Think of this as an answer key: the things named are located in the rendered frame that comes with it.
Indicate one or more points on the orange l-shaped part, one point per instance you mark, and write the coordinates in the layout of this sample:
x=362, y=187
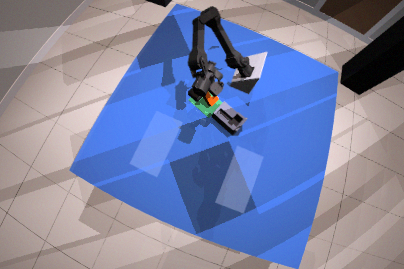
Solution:
x=210, y=100

